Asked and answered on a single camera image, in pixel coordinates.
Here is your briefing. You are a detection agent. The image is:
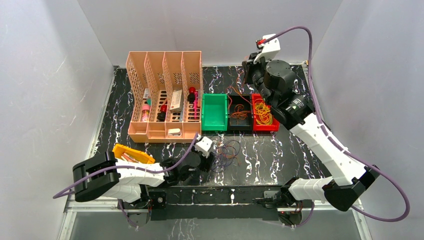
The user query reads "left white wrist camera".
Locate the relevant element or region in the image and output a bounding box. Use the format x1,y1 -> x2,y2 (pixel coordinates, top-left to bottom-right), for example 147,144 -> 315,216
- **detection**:
194,135 -> 213,158

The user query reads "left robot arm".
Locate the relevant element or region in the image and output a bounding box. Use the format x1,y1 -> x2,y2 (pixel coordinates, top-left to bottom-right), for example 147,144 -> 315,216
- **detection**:
72,151 -> 216,208

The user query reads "beige plastic file organizer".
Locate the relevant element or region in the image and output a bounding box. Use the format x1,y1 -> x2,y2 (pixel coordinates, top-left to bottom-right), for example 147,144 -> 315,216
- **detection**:
126,51 -> 204,143

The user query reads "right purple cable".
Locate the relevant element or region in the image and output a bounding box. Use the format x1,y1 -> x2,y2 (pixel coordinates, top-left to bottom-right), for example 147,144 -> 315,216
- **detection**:
264,26 -> 411,223

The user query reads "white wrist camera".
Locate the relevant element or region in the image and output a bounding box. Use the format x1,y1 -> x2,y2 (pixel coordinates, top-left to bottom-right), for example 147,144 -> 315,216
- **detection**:
194,135 -> 213,158
253,33 -> 281,64

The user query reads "red and black stamp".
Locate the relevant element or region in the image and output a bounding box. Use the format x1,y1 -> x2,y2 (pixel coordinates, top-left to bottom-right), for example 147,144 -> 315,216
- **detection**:
157,104 -> 168,122

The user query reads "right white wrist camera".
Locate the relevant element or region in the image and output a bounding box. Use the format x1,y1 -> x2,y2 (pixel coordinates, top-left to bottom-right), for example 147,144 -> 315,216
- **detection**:
253,33 -> 281,64

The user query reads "black storage bin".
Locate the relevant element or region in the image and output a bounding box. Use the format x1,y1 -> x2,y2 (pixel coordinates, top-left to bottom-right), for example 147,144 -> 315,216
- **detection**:
227,94 -> 254,132

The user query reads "yellow-green wire coil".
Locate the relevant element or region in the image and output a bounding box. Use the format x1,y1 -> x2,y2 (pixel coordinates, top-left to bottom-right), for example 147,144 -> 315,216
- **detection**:
253,100 -> 274,126

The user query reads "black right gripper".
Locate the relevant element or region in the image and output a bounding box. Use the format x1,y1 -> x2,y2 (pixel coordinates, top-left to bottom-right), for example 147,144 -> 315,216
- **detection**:
243,52 -> 275,106

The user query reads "red storage bin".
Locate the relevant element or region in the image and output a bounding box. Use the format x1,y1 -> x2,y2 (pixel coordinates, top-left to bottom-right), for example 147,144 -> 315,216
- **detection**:
251,93 -> 280,132

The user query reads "pink glue bottle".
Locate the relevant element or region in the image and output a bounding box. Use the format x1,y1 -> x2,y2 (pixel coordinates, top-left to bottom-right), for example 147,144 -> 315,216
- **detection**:
141,104 -> 151,122

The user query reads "small barcode box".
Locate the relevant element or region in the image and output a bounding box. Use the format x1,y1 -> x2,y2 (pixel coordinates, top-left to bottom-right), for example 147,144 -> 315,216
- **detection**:
142,88 -> 150,99

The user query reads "purple cable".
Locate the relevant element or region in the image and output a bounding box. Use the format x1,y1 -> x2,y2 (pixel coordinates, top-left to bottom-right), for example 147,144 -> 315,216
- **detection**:
52,131 -> 201,200
264,26 -> 411,223

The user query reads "purple wire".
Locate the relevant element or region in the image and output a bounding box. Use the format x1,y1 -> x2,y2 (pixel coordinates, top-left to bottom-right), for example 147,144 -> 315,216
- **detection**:
210,139 -> 243,173

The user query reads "orange wire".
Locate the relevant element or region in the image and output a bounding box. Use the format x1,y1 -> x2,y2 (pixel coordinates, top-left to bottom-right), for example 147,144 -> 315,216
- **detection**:
226,85 -> 254,121

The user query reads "white cardboard box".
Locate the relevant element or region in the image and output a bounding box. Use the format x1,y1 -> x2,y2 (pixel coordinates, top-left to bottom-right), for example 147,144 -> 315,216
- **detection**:
168,89 -> 184,113

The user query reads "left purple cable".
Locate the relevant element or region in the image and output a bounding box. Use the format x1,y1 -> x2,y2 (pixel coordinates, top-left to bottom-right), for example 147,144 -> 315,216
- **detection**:
52,131 -> 201,200

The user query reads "green storage bin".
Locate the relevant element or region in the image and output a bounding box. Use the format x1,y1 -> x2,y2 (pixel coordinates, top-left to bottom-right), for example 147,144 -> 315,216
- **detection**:
201,93 -> 228,132

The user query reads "yellow tray with pens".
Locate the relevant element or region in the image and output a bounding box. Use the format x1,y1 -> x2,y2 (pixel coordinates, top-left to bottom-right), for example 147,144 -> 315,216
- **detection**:
112,143 -> 156,164

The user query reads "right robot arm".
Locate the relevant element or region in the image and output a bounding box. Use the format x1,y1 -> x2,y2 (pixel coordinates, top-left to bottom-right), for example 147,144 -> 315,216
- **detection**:
242,53 -> 379,212

